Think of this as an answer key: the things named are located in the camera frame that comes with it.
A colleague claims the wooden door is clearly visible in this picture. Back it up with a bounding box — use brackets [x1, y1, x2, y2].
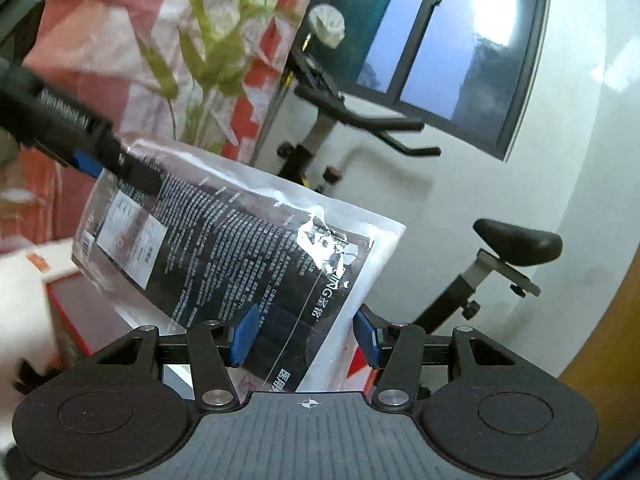
[557, 280, 640, 461]

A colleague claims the white printed bed sheet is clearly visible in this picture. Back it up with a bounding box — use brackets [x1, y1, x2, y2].
[0, 240, 76, 461]

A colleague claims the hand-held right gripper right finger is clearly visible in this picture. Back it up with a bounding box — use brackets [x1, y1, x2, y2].
[352, 307, 518, 408]

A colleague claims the clear plastic face mask packet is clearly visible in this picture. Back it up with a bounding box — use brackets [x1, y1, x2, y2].
[71, 139, 407, 393]

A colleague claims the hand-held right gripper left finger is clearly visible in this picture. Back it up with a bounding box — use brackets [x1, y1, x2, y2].
[92, 304, 261, 413]

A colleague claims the teal upholstered furniture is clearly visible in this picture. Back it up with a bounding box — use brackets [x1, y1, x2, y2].
[600, 437, 640, 480]

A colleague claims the red strawberry print cardboard box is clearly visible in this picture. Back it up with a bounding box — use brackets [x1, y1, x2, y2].
[45, 269, 193, 401]

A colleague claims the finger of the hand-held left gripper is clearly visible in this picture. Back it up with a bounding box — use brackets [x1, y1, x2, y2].
[70, 149, 103, 179]
[100, 131, 164, 197]

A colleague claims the black exercise bike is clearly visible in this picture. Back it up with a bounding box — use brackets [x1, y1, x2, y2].
[277, 5, 563, 351]

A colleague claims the red and white leaf curtain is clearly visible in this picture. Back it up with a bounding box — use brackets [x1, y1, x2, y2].
[0, 0, 331, 256]

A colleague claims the white cloth on bike handlebar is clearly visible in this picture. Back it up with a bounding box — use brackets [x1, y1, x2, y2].
[307, 4, 347, 50]

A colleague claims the black eye mask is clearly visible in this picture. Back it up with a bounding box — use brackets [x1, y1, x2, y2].
[12, 357, 61, 396]

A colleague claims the dark framed window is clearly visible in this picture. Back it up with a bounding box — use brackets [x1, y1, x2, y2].
[307, 0, 553, 162]

